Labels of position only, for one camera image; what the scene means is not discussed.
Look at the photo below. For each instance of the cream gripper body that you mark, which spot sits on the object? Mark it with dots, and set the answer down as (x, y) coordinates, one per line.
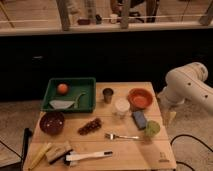
(168, 114)

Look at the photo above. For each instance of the silver metal fork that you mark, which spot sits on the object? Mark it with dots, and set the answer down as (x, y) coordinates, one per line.
(114, 136)

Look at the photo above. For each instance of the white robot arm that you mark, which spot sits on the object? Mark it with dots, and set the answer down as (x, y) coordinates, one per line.
(185, 83)

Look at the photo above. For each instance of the orange bowl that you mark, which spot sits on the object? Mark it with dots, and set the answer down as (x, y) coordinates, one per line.
(140, 98)

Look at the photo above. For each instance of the dark purple bowl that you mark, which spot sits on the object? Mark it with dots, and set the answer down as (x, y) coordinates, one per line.
(52, 123)

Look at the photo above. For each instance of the green round fruit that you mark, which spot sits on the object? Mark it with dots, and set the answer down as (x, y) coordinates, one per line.
(152, 128)

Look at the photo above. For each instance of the small metal cup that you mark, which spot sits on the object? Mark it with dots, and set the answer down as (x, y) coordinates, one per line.
(108, 93)

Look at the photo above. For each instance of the dark grape bunch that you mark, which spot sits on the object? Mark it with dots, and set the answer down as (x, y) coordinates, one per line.
(91, 126)

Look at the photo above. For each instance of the green plastic tray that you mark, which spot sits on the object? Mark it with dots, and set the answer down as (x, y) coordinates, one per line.
(76, 86)

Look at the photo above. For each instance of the green bean pod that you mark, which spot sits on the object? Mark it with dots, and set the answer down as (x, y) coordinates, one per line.
(78, 99)

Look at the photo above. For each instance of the orange fruit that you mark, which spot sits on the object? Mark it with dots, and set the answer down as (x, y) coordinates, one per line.
(62, 89)

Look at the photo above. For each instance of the grey triangular cloth piece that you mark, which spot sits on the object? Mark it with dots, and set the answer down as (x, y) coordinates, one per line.
(61, 104)

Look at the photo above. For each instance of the wooden scrub brush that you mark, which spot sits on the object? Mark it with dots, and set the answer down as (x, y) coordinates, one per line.
(58, 151)

